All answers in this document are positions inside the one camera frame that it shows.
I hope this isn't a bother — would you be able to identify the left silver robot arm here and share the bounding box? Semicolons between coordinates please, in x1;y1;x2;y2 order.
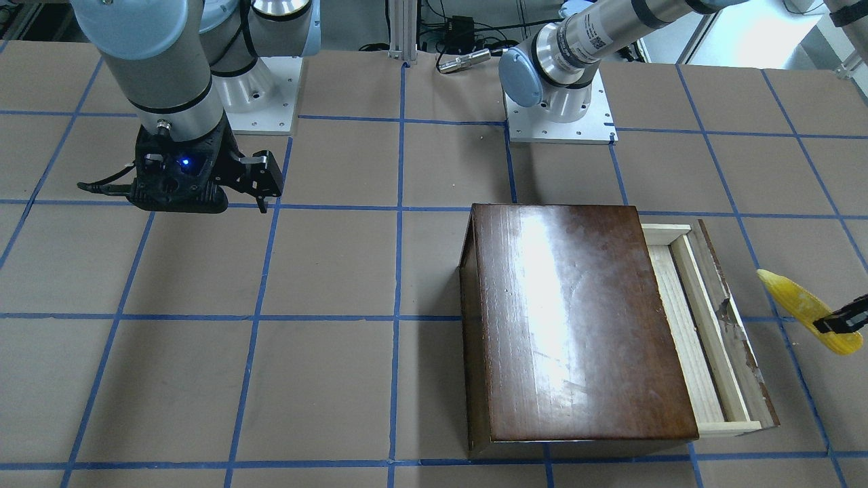
498;1;866;338

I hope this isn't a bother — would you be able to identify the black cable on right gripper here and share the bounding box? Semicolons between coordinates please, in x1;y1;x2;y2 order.
77;165;140;199

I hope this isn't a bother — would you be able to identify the wooden drawer with white handle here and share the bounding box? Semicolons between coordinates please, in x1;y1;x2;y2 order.
642;220;779;438

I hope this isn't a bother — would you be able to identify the black power adapter box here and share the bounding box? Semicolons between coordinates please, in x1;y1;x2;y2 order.
444;16;475;45

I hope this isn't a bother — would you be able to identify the aluminium frame post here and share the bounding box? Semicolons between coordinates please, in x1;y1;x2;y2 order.
387;0;419;68

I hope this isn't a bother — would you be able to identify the yellow corn cob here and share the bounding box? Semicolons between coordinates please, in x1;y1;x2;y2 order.
756;269;864;355

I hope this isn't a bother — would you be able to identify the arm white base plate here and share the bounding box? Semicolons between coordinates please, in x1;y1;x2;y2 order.
503;67;619;144
214;58;304;136

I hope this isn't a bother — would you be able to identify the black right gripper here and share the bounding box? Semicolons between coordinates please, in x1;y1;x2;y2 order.
127;115;284;214

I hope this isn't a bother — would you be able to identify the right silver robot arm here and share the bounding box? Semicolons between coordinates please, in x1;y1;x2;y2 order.
71;1;321;214

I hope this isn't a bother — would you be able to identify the silver metal cylinder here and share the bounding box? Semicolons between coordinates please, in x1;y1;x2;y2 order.
436;48;491;75

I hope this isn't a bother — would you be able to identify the dark brown wooden cabinet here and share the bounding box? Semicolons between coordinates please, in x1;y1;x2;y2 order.
458;203;698;458

